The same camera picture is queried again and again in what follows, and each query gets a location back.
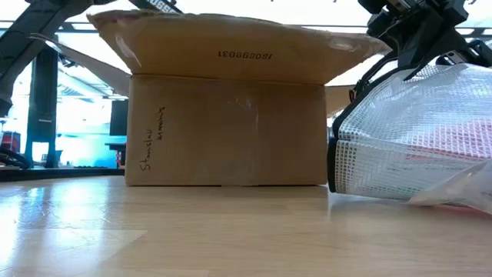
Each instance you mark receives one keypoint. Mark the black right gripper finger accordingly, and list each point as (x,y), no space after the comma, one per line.
(415,54)

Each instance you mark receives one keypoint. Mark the white translucent zip pouch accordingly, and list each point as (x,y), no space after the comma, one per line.
(384,154)

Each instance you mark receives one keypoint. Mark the clear plastic bag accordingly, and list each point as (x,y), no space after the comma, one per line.
(461,190)

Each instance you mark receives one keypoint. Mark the brown cardboard box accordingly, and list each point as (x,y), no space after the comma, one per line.
(230,134)

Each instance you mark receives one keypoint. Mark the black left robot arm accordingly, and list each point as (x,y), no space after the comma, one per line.
(30,31)

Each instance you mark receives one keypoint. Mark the dark background desk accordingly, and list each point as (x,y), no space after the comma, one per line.
(115,146)

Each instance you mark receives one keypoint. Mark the black ceiling device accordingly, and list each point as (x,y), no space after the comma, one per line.
(67,61)

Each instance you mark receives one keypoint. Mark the tall black column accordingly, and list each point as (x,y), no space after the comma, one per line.
(42,115)

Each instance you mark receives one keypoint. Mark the red crate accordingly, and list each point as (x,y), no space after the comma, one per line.
(10,141)

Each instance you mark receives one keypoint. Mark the black wall screen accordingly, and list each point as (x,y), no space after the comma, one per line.
(119,117)

